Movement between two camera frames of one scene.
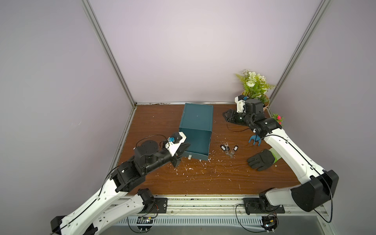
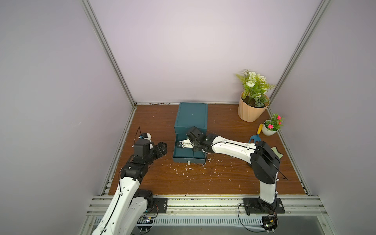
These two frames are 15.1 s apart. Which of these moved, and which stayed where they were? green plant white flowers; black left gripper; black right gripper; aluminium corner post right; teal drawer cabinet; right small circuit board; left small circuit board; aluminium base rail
Moved: teal drawer cabinet; black left gripper; black right gripper
Stayed: aluminium base rail; left small circuit board; aluminium corner post right; green plant white flowers; right small circuit board
